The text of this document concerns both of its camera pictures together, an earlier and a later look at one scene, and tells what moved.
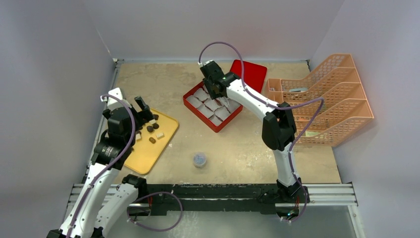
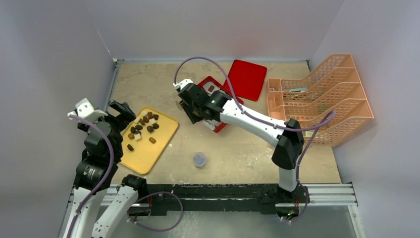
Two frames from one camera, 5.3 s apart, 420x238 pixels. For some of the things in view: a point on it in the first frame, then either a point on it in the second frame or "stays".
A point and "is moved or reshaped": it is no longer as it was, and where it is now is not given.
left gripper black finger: (145, 113) → (124, 108)
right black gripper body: (212, 89) → (190, 109)
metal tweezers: (225, 100) is moved or reshaped
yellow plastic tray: (150, 143) stays
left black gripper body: (137, 119) → (119, 124)
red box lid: (254, 74) stays
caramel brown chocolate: (152, 140) stays
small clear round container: (199, 159) stays
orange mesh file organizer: (328, 105) stays
